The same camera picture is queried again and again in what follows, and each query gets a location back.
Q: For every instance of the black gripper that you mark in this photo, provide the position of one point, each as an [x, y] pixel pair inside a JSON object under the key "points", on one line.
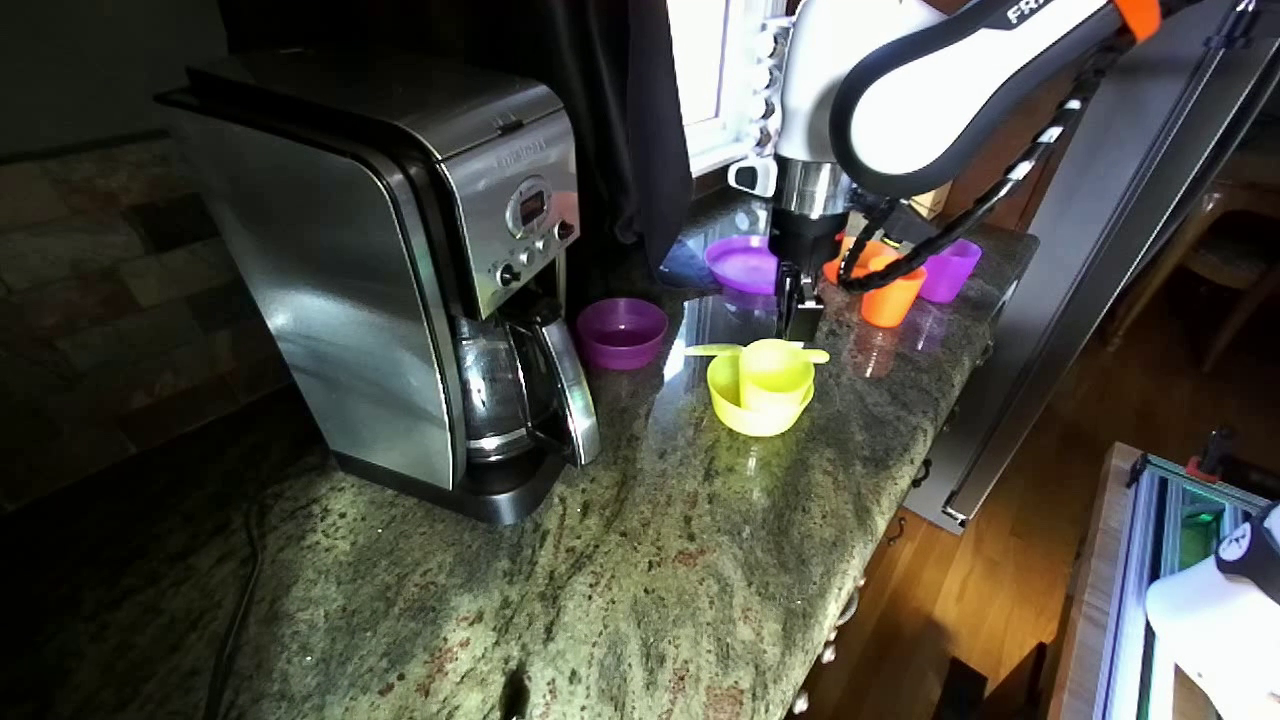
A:
{"points": [[802, 245]]}

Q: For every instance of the yellow plastic spoon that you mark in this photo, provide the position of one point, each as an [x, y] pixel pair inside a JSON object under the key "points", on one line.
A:
{"points": [[712, 355]]}

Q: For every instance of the yellow plastic cup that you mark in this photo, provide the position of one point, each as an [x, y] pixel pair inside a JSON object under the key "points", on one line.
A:
{"points": [[773, 384]]}

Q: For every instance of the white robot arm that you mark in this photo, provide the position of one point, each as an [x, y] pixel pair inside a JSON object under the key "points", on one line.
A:
{"points": [[895, 98]]}

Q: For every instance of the orange plastic cup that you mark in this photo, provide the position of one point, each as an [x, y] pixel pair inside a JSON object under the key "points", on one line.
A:
{"points": [[895, 301]]}

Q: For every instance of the yellow plastic bowl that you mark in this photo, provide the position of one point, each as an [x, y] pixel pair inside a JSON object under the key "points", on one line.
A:
{"points": [[734, 415]]}

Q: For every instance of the purple plastic cup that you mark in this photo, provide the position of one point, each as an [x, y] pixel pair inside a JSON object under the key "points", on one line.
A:
{"points": [[950, 270]]}

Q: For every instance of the small purple plastic bowl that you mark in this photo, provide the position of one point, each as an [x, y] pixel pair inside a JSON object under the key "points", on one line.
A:
{"points": [[621, 335]]}

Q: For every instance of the purple plastic plate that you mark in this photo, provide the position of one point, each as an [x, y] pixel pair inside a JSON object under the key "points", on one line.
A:
{"points": [[740, 264]]}

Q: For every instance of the glass coffee carafe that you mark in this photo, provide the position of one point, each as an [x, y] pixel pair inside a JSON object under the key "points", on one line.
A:
{"points": [[517, 384]]}

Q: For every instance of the stainless steel coffee maker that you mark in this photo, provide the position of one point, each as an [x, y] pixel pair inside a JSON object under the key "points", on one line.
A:
{"points": [[374, 200]]}

